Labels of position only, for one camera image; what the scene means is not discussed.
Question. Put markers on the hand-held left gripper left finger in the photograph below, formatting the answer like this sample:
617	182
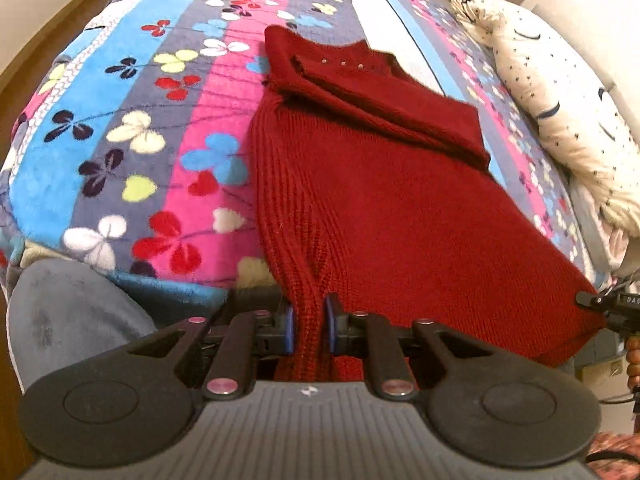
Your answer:
288	331

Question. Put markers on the floral fleece blanket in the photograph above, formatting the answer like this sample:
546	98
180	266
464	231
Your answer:
150	135

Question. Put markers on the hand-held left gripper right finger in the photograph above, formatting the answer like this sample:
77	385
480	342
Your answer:
330	326

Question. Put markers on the red knitted sweater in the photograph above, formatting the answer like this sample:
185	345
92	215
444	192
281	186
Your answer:
400	210

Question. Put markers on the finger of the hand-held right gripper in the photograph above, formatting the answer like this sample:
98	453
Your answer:
592	301

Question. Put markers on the white dotted pillow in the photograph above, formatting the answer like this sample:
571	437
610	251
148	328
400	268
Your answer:
560	105

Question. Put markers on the red patterned cloth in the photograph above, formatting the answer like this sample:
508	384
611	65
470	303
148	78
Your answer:
617	455

